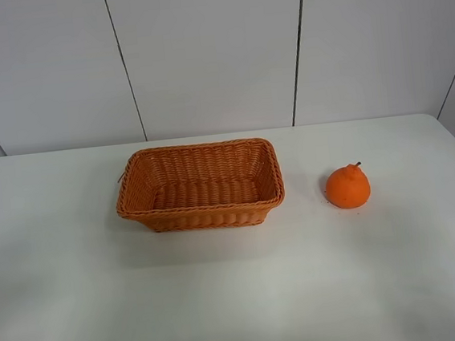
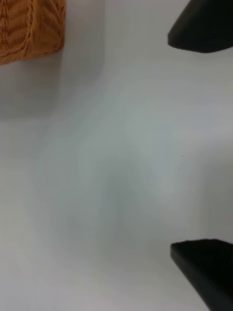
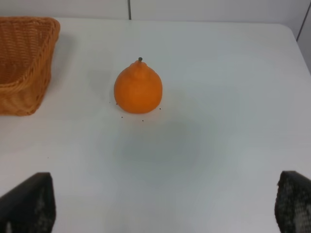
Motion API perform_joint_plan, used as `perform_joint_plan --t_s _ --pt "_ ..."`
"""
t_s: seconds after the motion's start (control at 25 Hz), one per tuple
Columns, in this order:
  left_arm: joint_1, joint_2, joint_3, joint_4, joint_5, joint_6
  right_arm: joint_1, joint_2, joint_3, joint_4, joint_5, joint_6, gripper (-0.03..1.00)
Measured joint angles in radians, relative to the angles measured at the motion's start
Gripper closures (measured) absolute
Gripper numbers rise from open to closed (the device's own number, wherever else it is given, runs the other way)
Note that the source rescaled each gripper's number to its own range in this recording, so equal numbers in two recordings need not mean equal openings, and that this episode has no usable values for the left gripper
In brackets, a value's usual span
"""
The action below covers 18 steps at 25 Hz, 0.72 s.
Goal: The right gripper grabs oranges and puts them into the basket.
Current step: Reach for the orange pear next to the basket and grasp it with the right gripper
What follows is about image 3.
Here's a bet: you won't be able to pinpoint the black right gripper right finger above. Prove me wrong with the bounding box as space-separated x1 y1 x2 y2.
275 171 311 233

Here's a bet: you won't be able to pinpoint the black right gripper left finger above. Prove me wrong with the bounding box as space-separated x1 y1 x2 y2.
0 172 56 233

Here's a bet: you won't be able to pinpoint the orange fruit with stem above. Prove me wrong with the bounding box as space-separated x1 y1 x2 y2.
114 57 163 114

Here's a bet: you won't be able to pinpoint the orange wicker basket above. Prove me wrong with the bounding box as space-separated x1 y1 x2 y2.
0 17 60 116

